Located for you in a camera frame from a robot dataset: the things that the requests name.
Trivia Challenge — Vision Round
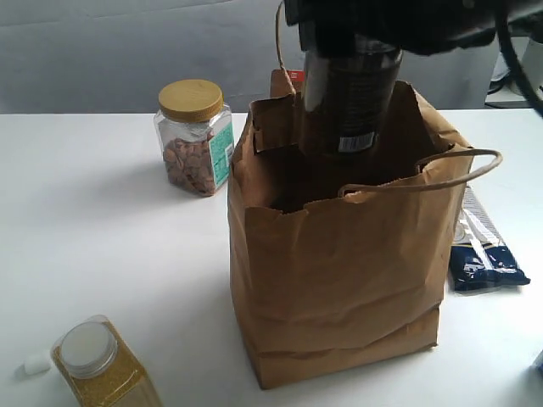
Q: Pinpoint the brown paper bag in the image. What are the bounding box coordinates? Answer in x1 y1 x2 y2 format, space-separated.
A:
227 3 504 391

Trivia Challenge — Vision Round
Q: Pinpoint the black cable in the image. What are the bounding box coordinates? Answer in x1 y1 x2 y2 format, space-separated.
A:
495 0 543 118

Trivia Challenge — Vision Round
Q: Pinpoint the brown pouch orange label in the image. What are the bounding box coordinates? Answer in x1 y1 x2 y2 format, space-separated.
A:
270 69 305 101

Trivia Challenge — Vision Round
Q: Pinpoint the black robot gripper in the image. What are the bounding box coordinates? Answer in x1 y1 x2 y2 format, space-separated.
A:
284 0 495 56

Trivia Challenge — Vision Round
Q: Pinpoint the yellow grain jar white lid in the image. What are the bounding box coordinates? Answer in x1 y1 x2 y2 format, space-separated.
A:
51 315 162 407

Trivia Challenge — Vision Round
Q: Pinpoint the dark brown pull-tab can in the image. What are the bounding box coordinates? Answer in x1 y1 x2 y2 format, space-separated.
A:
298 36 403 160

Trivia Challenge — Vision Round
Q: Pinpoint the clear almond jar gold lid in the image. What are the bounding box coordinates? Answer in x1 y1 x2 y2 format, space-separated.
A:
154 79 234 197

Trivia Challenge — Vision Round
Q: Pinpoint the dark blue pasta package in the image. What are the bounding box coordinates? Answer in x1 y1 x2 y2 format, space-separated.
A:
449 187 531 293

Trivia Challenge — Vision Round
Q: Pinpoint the small white cube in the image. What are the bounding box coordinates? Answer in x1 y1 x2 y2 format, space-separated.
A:
23 351 51 376

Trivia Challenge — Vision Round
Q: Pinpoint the white cylinder in background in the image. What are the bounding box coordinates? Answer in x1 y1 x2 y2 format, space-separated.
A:
522 39 543 91

